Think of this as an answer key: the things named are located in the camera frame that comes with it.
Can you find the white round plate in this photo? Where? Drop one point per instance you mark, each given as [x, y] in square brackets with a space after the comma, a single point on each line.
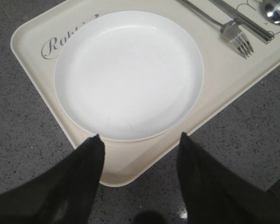
[129, 75]

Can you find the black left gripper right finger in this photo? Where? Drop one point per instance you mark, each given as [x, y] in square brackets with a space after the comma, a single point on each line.
[214, 195]

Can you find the silver metal fork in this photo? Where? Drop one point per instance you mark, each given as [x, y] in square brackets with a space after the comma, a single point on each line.
[230, 31]

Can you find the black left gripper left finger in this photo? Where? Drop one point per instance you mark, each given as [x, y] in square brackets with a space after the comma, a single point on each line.
[63, 194]

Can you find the silver metal spoon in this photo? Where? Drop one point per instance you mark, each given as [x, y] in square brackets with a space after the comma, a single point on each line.
[271, 10]

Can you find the silver metal chopstick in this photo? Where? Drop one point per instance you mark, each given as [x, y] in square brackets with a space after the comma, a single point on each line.
[255, 29]
[249, 10]

